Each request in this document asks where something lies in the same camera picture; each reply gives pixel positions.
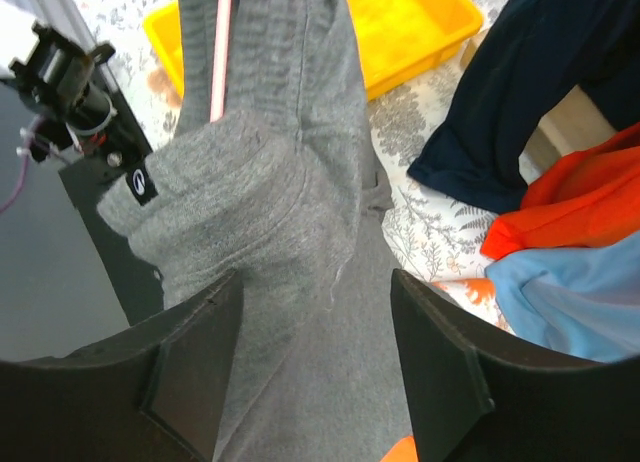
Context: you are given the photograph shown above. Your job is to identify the navy blue shorts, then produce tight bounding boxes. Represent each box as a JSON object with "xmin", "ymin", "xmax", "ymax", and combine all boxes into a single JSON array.
[{"xmin": 408, "ymin": 0, "xmax": 639, "ymax": 214}]

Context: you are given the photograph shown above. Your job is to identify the yellow plastic tray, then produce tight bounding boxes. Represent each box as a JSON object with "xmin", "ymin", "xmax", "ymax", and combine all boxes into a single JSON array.
[{"xmin": 144, "ymin": 0, "xmax": 482, "ymax": 117}]

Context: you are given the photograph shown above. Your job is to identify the wooden clothes rack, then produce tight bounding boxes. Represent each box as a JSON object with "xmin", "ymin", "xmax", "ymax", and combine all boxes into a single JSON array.
[{"xmin": 525, "ymin": 86, "xmax": 616, "ymax": 172}]

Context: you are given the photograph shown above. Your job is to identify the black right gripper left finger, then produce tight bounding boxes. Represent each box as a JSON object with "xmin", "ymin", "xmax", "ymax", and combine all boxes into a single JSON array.
[{"xmin": 1, "ymin": 273, "xmax": 243, "ymax": 461}]

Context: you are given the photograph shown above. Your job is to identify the pink wire hanger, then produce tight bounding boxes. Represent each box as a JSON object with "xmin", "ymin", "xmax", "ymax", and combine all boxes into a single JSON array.
[{"xmin": 210, "ymin": 0, "xmax": 233, "ymax": 123}]

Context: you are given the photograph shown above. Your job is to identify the red orange shorts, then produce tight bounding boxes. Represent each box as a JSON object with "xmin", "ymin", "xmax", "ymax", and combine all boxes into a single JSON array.
[{"xmin": 481, "ymin": 124, "xmax": 639, "ymax": 260}]

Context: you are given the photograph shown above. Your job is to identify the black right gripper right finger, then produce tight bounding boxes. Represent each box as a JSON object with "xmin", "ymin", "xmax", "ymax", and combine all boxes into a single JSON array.
[{"xmin": 391, "ymin": 269, "xmax": 639, "ymax": 461}]

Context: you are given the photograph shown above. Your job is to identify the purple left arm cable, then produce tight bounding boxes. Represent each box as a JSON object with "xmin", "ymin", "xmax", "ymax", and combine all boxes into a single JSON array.
[{"xmin": 0, "ymin": 116, "xmax": 41, "ymax": 216}]

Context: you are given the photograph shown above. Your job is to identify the grey shorts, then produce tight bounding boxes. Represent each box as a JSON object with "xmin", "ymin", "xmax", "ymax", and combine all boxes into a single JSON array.
[{"xmin": 98, "ymin": 0, "xmax": 410, "ymax": 461}]

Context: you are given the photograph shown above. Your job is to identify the light blue shorts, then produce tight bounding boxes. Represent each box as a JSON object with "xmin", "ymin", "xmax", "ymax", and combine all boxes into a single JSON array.
[{"xmin": 486, "ymin": 233, "xmax": 639, "ymax": 363}]

